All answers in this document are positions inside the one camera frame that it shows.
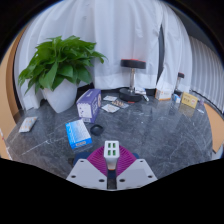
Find flat white card packet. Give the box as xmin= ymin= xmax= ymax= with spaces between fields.
xmin=100 ymin=103 xmax=121 ymax=114
xmin=103 ymin=95 xmax=118 ymax=102

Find blue and white box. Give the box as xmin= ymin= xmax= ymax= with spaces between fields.
xmin=64 ymin=118 xmax=93 ymax=150

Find flat brown printed packet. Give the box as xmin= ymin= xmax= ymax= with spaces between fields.
xmin=111 ymin=99 xmax=130 ymax=110

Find small white blue box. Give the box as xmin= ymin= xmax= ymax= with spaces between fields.
xmin=172 ymin=93 xmax=182 ymax=104

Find white blue flat packet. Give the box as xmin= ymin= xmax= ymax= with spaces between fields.
xmin=134 ymin=86 xmax=148 ymax=96

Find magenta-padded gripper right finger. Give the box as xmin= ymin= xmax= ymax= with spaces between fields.
xmin=116 ymin=145 xmax=158 ymax=191

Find green plant in white pot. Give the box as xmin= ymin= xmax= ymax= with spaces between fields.
xmin=18 ymin=35 xmax=108 ymax=114

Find small black round object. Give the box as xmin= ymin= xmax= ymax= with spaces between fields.
xmin=89 ymin=124 xmax=104 ymax=136

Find black round stool red rim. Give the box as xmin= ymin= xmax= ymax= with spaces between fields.
xmin=118 ymin=58 xmax=147 ymax=103
xmin=173 ymin=71 xmax=186 ymax=96

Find white charger block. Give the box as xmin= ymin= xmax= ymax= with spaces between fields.
xmin=103 ymin=140 xmax=121 ymax=172

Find white curtain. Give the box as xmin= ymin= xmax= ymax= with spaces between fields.
xmin=156 ymin=3 xmax=194 ymax=94
xmin=14 ymin=0 xmax=164 ymax=111

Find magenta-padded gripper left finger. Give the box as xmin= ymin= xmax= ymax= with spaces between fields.
xmin=65 ymin=145 xmax=109 ymax=191

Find white sachet packet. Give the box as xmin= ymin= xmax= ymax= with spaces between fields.
xmin=18 ymin=116 xmax=39 ymax=134

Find purple cardboard box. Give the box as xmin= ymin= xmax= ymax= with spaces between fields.
xmin=75 ymin=88 xmax=103 ymax=124

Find white and orange box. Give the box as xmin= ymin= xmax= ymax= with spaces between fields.
xmin=153 ymin=87 xmax=174 ymax=102

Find yellow sign card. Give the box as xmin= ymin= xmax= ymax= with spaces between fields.
xmin=180 ymin=91 xmax=199 ymax=110

